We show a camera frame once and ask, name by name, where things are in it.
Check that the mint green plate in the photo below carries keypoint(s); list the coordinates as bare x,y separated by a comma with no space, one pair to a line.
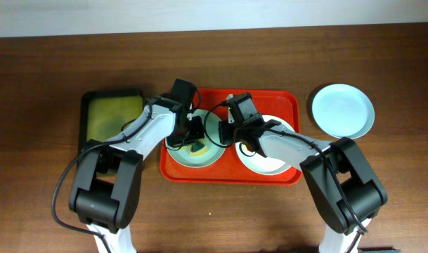
214,152

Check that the black tray with yellow liquid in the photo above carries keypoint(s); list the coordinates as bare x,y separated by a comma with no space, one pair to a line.
104,112

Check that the red plastic tray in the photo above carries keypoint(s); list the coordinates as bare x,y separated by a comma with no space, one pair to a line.
228,169

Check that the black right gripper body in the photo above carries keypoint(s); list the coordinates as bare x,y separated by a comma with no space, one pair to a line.
228,132

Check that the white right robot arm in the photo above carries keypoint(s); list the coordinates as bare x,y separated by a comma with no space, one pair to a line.
345,189

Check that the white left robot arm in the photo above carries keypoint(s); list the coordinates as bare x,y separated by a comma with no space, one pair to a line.
106,188

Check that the yellow green scrub sponge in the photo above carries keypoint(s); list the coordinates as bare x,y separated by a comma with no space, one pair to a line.
198,148

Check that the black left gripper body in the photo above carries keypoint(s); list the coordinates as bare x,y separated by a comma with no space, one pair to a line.
187,137

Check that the light blue plate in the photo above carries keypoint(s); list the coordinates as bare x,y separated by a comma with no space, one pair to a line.
342,110

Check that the cream white plate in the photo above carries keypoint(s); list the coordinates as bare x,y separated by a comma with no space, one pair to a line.
258,164

